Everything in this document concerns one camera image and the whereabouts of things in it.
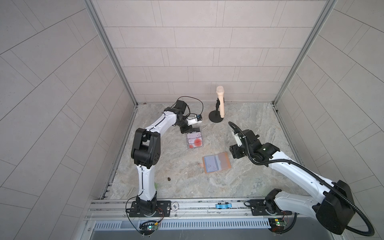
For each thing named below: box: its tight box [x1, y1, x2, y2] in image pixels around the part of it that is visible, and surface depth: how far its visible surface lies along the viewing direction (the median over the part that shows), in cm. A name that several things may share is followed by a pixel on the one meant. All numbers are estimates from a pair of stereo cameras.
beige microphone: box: [216, 86, 225, 119], surface depth 93 cm
